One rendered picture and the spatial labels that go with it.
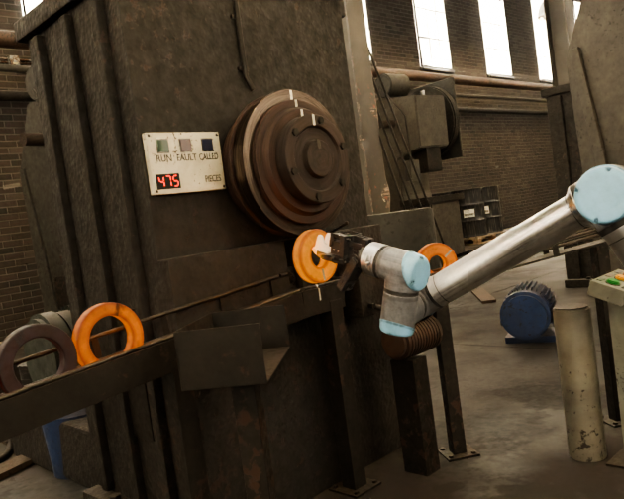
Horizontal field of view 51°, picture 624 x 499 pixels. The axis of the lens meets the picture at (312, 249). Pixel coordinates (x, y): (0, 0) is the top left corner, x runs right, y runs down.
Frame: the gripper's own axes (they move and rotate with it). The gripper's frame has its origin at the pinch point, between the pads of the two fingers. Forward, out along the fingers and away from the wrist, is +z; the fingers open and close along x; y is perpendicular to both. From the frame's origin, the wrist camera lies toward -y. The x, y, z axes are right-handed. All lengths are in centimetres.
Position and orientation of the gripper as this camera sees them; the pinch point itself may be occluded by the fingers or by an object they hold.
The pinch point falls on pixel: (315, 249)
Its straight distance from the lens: 185.8
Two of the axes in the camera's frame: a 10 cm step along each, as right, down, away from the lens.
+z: -7.1, -2.1, 6.7
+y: 0.5, -9.7, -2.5
